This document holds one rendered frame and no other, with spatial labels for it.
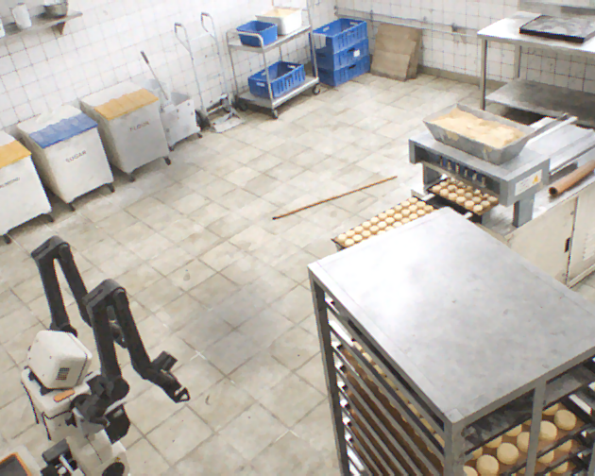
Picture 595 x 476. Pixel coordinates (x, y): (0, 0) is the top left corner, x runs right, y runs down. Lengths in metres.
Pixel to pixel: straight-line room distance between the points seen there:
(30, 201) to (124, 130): 1.06
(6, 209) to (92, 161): 0.86
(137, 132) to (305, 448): 3.71
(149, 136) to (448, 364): 5.20
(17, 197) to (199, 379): 2.66
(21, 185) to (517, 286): 4.89
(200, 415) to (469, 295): 2.53
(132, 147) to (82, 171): 0.54
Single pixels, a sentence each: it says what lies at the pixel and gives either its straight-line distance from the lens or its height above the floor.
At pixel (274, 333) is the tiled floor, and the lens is 4.24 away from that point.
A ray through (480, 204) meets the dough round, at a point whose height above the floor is 0.90.
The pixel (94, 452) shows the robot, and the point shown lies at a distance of 2.75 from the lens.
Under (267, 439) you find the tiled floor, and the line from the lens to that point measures 3.68.
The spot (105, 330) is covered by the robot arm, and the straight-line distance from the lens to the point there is 2.27.
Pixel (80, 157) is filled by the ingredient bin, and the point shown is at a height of 0.48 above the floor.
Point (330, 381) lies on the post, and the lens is 2.04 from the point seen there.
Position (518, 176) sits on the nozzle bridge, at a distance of 3.38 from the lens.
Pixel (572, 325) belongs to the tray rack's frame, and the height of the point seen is 1.82.
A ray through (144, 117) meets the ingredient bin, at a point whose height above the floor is 0.59.
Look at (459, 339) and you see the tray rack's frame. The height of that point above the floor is 1.82.
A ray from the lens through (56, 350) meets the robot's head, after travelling 2.45.
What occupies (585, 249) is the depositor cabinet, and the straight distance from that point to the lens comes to 4.35.
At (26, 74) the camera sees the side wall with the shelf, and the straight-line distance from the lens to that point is 6.47.
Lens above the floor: 2.88
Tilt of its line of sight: 35 degrees down
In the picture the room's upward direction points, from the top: 9 degrees counter-clockwise
